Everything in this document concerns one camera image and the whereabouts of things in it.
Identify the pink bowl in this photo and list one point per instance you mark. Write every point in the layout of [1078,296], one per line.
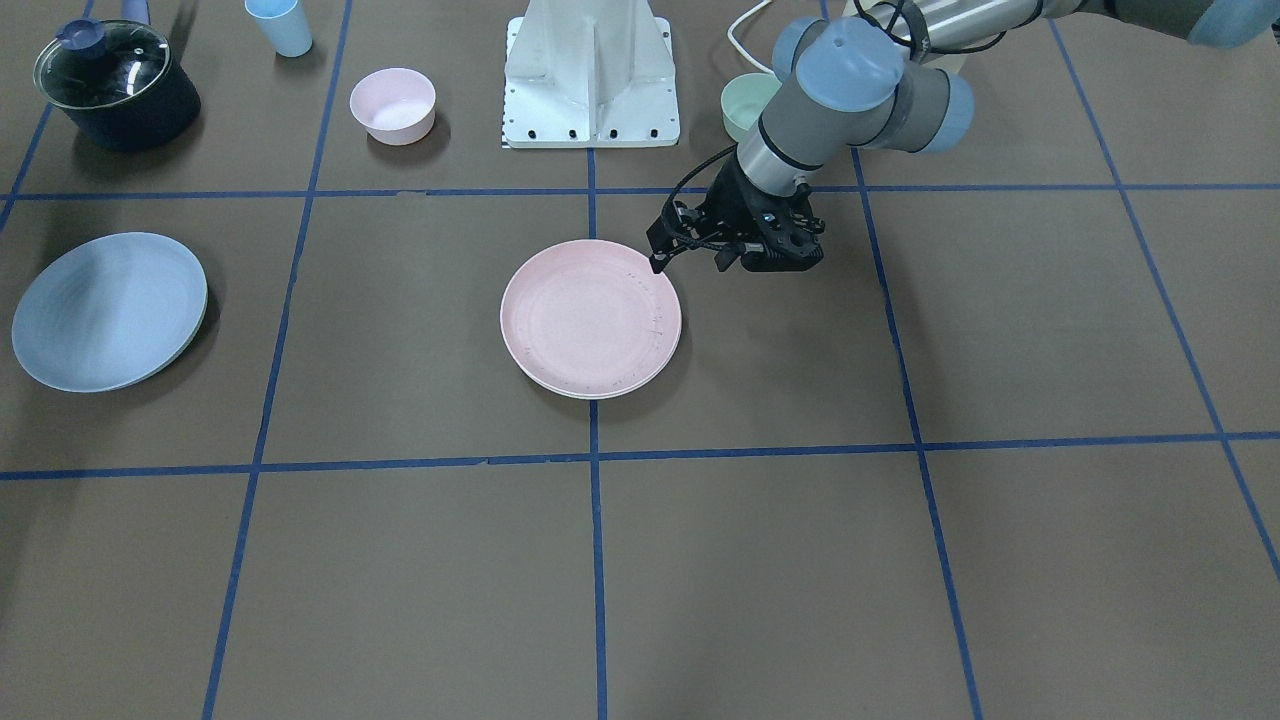
[396,106]

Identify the pink plate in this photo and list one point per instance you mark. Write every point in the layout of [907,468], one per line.
[590,307]

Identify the green bowl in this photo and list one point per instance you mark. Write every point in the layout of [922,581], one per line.
[743,99]

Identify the blue plate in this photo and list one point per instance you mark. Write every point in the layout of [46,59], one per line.
[110,313]

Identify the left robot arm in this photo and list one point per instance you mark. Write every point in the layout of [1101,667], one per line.
[867,81]

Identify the beige plate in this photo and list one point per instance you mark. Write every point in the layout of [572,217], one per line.
[598,387]

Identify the light blue cup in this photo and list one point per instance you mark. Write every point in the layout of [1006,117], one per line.
[284,24]

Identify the white pedestal column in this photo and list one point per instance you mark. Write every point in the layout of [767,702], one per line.
[590,75]

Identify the dark blue pot with lid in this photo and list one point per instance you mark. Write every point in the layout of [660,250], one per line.
[119,80]

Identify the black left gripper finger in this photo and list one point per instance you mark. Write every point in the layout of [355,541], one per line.
[727,256]
[665,246]

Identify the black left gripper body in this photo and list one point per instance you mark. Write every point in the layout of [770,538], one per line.
[737,203]

